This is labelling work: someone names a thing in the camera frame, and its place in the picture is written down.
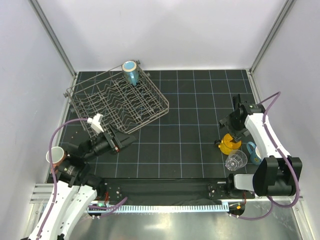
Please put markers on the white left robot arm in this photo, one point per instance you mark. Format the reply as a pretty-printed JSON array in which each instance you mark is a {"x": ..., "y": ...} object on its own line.
[{"x": 75, "y": 187}]

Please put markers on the aluminium frame post right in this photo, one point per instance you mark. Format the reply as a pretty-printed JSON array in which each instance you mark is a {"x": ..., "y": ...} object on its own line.
[{"x": 281, "y": 17}]

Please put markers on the grey wire dish rack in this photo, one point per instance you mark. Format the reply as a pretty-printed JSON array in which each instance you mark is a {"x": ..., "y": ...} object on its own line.
[{"x": 124, "y": 106}]

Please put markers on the blue flower mug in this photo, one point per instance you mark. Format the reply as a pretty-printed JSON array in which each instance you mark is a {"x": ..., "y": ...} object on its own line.
[{"x": 254, "y": 154}]

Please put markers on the yellow mug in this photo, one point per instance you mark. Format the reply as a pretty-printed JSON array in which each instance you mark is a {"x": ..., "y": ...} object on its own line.
[{"x": 227, "y": 144}]

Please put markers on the aluminium frame post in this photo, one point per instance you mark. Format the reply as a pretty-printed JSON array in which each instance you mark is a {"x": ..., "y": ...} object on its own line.
[
  {"x": 52, "y": 35},
  {"x": 281, "y": 17}
]

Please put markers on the blue butterfly mug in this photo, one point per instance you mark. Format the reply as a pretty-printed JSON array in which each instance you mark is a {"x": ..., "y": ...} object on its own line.
[{"x": 130, "y": 72}]

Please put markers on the black grid mat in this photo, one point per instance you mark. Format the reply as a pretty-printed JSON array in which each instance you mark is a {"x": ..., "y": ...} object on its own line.
[{"x": 180, "y": 144}]

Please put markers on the pink mug left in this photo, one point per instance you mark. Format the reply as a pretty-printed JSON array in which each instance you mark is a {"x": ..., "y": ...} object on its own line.
[{"x": 58, "y": 156}]

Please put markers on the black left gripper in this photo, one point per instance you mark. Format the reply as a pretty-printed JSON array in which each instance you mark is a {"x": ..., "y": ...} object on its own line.
[{"x": 118, "y": 141}]

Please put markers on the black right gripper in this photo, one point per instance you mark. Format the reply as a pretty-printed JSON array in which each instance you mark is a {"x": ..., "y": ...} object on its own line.
[{"x": 223, "y": 122}]

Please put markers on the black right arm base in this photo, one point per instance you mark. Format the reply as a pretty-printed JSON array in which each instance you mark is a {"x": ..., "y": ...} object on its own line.
[{"x": 221, "y": 191}]

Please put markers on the aluminium frame post left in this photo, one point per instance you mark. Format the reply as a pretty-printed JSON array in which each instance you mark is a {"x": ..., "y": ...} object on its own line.
[{"x": 52, "y": 35}]

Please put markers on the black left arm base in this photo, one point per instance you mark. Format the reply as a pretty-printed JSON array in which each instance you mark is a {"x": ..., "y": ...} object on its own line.
[{"x": 109, "y": 190}]

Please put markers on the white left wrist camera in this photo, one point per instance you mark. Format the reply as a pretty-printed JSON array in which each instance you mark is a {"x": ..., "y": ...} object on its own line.
[{"x": 95, "y": 123}]

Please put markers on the clear glass cup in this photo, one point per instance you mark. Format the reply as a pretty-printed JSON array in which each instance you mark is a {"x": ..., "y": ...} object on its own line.
[{"x": 236, "y": 160}]

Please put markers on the white slotted cable duct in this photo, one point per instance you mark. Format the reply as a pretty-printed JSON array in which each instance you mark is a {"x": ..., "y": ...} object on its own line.
[{"x": 150, "y": 209}]

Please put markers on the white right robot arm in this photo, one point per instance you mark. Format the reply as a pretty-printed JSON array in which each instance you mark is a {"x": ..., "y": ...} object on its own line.
[{"x": 278, "y": 174}]

